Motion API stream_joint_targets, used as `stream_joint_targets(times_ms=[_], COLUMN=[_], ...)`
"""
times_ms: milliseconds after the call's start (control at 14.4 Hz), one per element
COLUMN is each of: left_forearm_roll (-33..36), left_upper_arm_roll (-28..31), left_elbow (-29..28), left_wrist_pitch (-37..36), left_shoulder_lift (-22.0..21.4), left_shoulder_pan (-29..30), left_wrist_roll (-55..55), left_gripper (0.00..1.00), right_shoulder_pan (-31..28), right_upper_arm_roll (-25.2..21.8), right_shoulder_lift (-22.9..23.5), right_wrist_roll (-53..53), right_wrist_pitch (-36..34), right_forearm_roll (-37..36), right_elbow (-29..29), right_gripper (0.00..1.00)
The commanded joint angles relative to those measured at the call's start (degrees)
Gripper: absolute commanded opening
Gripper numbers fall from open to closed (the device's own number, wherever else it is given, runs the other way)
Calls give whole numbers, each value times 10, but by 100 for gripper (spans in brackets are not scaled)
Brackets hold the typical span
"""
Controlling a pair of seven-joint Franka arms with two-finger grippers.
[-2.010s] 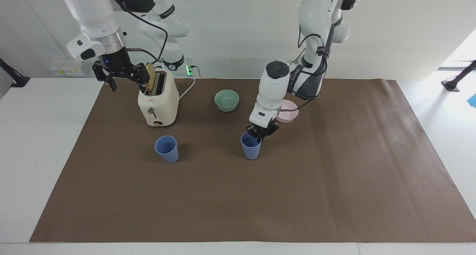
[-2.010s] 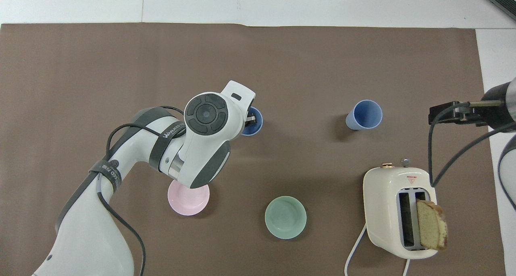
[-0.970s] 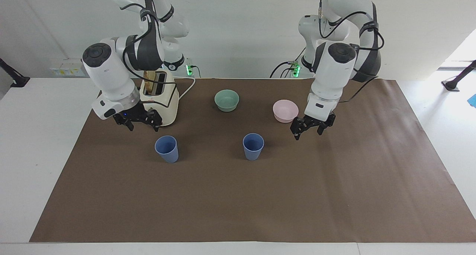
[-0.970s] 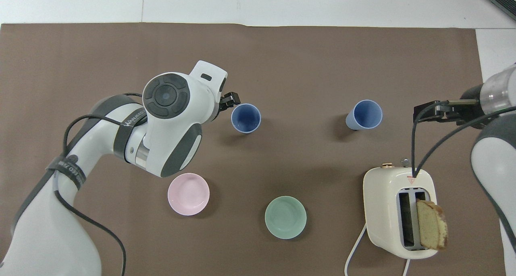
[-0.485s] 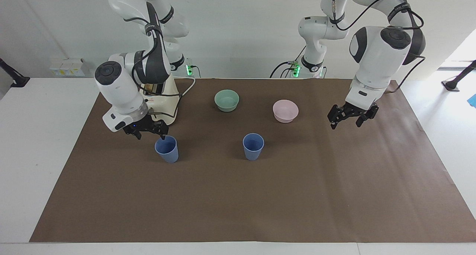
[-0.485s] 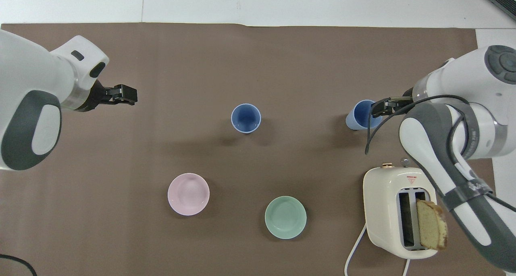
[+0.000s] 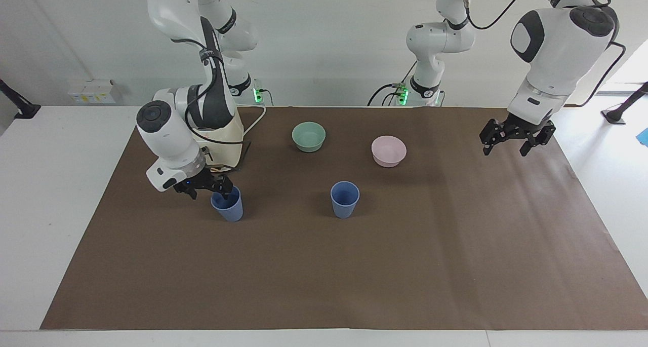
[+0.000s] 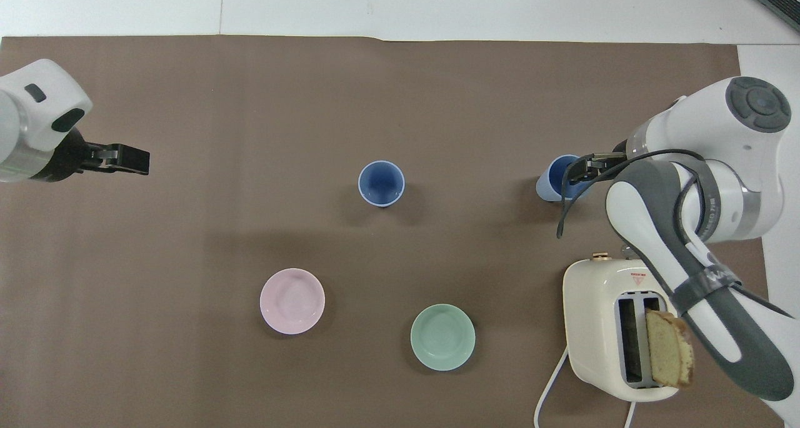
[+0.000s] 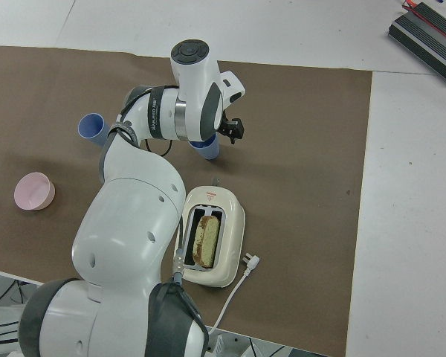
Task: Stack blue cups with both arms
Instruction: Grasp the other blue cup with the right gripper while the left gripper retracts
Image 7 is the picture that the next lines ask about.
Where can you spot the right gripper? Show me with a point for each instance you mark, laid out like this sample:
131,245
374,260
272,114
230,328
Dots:
191,184

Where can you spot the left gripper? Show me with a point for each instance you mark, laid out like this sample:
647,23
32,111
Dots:
522,125

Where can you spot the blue cup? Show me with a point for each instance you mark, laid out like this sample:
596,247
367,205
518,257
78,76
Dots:
345,201
230,209

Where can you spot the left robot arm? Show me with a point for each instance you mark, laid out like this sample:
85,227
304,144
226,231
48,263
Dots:
557,58

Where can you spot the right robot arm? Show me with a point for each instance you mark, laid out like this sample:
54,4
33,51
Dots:
172,12

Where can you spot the green bowl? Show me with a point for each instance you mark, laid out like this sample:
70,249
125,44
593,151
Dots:
309,137

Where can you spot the black stand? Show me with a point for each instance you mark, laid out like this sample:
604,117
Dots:
618,113
20,108

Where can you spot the blue object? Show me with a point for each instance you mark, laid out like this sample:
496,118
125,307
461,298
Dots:
644,137

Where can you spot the pink bowl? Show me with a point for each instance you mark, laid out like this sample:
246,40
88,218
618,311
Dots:
389,152

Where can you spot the white box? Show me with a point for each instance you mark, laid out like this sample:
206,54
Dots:
93,91

